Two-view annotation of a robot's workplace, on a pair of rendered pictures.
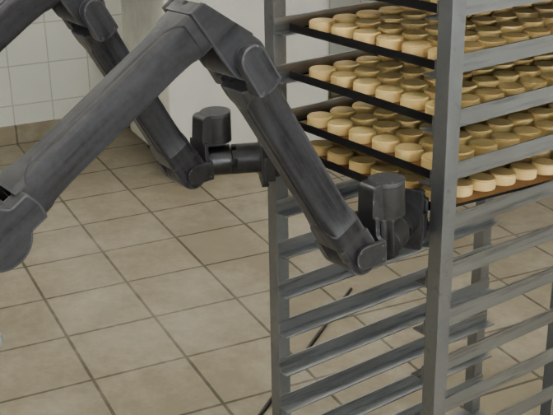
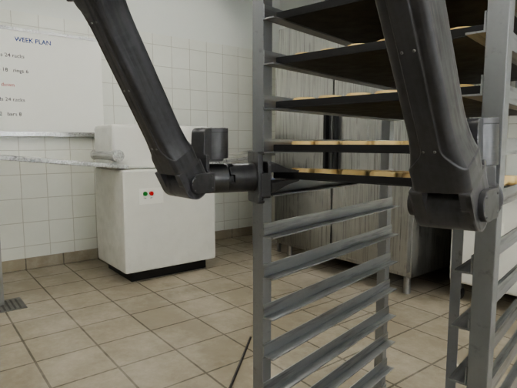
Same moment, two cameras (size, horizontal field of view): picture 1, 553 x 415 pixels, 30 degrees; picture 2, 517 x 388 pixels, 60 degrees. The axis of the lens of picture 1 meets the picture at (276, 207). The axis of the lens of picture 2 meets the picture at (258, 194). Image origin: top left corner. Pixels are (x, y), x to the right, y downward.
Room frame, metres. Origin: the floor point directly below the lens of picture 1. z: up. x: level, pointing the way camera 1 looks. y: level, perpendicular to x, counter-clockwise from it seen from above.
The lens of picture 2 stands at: (0.97, 0.22, 1.06)
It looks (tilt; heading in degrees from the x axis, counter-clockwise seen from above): 6 degrees down; 347
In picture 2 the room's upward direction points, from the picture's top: straight up
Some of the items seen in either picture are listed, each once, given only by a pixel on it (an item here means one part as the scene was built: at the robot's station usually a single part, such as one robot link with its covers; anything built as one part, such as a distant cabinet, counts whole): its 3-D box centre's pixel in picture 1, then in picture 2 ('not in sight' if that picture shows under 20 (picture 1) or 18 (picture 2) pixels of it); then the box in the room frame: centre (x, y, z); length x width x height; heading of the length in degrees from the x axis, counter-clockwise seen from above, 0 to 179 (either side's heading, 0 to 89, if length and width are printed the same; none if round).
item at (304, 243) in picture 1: (399, 212); (344, 246); (2.07, -0.27, 0.78); 0.64 x 0.03 x 0.03; 126
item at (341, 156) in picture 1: (340, 156); (326, 174); (1.84, -0.12, 0.99); 0.05 x 0.05 x 0.02
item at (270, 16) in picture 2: not in sight; (348, 38); (2.07, -0.27, 1.32); 0.64 x 0.03 x 0.03; 126
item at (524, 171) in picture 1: (522, 171); not in sight; (1.78, -0.45, 0.98); 0.05 x 0.05 x 0.02
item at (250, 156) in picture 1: (249, 157); (244, 177); (1.85, 0.05, 0.99); 0.07 x 0.07 x 0.10; 7
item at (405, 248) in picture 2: not in sight; (366, 147); (4.43, -1.49, 1.03); 1.40 x 0.91 x 2.05; 25
